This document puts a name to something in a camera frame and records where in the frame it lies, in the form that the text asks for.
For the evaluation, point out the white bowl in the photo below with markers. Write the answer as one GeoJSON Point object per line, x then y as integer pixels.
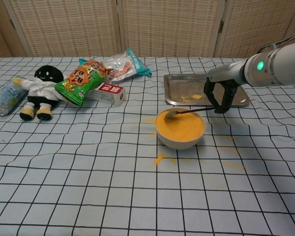
{"type": "Point", "coordinates": [179, 144]}

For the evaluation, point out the green orange snack bag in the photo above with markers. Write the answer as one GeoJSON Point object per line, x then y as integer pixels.
{"type": "Point", "coordinates": [81, 81]}

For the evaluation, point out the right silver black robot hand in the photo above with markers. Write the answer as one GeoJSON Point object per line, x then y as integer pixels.
{"type": "Point", "coordinates": [226, 72]}

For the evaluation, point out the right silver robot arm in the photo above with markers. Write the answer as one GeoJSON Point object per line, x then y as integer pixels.
{"type": "Point", "coordinates": [280, 66]}

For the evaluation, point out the silver teal snack bag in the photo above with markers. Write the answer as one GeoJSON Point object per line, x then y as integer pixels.
{"type": "Point", "coordinates": [127, 66]}

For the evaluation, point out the light blue checked tablecloth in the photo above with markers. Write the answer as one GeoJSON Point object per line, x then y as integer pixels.
{"type": "Point", "coordinates": [88, 172]}

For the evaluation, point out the black white plush doll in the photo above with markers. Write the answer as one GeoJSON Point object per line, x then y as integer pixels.
{"type": "Point", "coordinates": [43, 91]}

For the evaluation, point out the dark metal spoon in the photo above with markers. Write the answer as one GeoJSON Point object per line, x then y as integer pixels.
{"type": "Point", "coordinates": [170, 115]}

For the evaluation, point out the red white carton box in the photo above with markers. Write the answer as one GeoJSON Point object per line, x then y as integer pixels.
{"type": "Point", "coordinates": [108, 94]}

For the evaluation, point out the stainless steel tray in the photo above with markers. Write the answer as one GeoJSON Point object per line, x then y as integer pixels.
{"type": "Point", "coordinates": [184, 86]}

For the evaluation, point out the woven beige folding screen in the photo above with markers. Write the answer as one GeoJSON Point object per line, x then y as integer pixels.
{"type": "Point", "coordinates": [162, 27]}

